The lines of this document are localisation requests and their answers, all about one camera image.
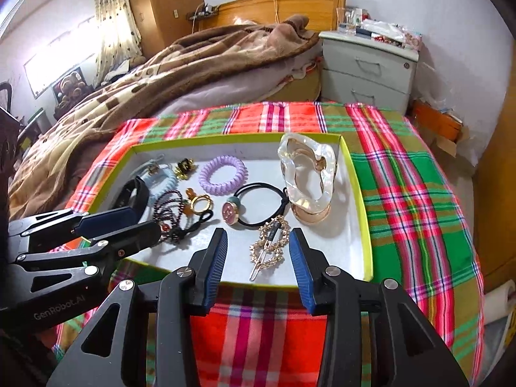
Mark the teddy bear picture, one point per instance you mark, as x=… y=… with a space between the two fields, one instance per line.
x=71 y=88

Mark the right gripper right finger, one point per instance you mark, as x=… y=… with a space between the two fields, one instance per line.
x=405 y=348

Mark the grey bedside cabinet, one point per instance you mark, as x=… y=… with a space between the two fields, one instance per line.
x=363 y=70

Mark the red green plaid cloth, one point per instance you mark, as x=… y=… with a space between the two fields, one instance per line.
x=418 y=231

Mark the small black gold clip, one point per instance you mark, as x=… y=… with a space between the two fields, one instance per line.
x=184 y=168

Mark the paper towel roll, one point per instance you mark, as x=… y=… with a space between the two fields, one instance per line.
x=499 y=302

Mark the wooden headboard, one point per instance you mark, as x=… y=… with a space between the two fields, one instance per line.
x=322 y=14

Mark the drinking glass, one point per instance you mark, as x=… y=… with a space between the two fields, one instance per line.
x=346 y=20

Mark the clear gold hair claw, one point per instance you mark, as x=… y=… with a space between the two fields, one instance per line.
x=309 y=170

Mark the black wristband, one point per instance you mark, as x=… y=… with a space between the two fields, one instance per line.
x=134 y=197

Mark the wooden door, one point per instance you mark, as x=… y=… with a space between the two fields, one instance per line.
x=494 y=199

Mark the orange box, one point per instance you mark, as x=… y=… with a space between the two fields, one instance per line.
x=433 y=120

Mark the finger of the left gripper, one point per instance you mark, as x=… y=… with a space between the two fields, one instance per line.
x=64 y=223
x=108 y=248

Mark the green-edged white tray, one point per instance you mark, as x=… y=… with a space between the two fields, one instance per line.
x=343 y=236

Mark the tall wooden wardrobe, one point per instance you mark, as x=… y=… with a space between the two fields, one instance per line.
x=162 y=22

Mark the patterned window curtain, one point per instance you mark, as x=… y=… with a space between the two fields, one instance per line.
x=118 y=36

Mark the brown patterned blanket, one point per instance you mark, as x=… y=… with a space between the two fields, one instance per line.
x=189 y=63

